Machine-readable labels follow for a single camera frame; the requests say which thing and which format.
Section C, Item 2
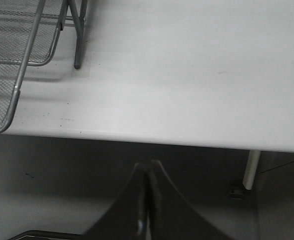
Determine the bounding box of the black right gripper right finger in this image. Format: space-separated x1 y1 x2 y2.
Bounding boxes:
147 160 231 240

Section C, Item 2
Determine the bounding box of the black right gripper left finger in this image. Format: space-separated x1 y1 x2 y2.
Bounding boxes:
83 163 147 240

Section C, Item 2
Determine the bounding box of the transparent adhesive tape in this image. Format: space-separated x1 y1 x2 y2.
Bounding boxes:
70 59 91 78

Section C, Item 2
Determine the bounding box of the white table leg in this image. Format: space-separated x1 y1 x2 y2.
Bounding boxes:
242 150 261 191

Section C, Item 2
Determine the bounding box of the silver mesh tray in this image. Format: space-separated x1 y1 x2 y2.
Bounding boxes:
0 0 45 133
0 0 67 66

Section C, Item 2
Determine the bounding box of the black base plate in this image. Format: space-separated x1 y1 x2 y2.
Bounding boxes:
10 230 82 240

